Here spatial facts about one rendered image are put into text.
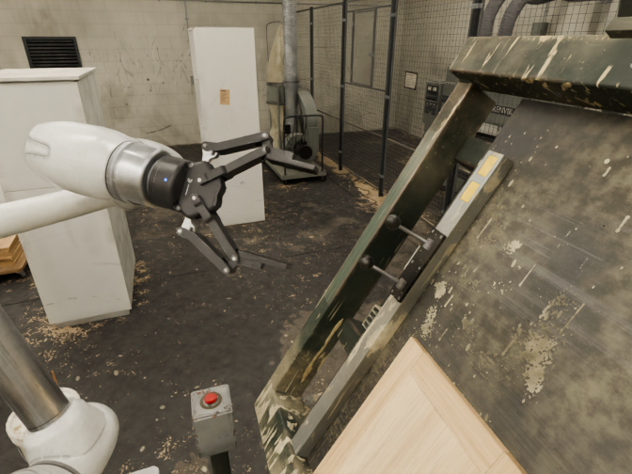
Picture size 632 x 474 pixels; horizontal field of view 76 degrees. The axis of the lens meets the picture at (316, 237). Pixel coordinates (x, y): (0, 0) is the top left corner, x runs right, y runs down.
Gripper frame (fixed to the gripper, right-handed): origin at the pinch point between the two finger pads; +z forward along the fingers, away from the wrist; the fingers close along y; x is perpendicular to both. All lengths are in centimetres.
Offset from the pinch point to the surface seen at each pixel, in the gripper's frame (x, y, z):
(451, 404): -33, 26, 34
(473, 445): -27, 30, 38
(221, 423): -67, 63, -20
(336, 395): -56, 40, 11
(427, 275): -49, 3, 25
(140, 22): -589, -300, -507
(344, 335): -75, 27, 8
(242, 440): -162, 114, -32
